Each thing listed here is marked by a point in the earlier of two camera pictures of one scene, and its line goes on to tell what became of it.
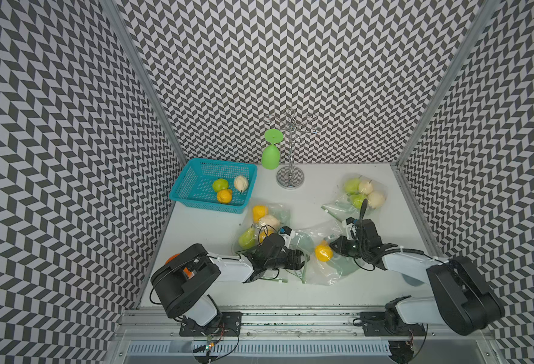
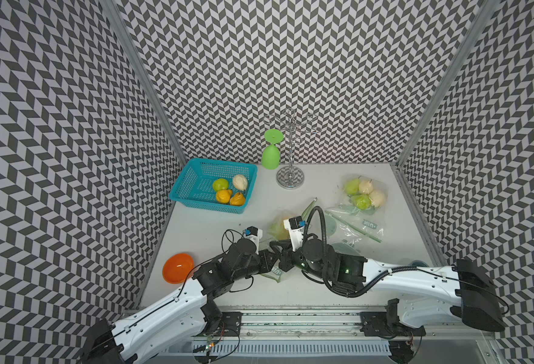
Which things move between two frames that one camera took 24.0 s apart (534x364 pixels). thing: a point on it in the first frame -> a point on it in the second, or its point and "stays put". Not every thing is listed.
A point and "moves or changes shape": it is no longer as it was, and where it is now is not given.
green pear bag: x=220 y=184 stays put
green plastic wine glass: x=270 y=156 stays put
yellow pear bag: x=224 y=196 stays put
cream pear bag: x=240 y=183 stays put
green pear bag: x=352 y=185 stays put
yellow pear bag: x=324 y=252 moves or changes shape
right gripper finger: x=342 y=246 -> x=287 y=262
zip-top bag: x=262 y=218 moves or changes shape
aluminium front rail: x=155 y=324 stays put
